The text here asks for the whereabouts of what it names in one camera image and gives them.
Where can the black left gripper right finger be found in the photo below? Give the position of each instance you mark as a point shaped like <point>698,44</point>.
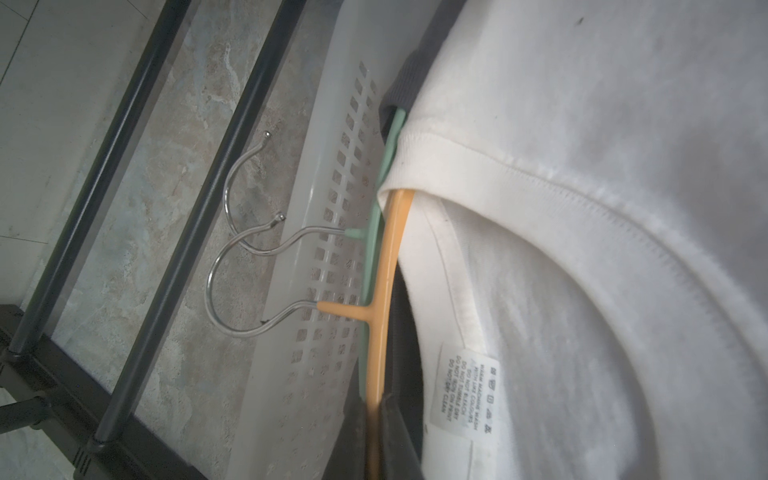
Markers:
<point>398,456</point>

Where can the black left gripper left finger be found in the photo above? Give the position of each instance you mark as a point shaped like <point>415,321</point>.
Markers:
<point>348,457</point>

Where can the orange plastic hanger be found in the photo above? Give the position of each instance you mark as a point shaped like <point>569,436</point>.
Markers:
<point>376,314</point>

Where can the white t-shirt black print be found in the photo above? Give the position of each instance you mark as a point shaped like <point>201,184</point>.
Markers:
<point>586,252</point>

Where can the green plastic hanger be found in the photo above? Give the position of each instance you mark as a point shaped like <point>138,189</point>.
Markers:
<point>371,235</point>

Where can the white laundry basket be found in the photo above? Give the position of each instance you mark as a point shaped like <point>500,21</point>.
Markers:
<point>306,368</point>

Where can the black clothes rack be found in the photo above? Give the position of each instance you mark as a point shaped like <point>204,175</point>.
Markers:
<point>59,90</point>

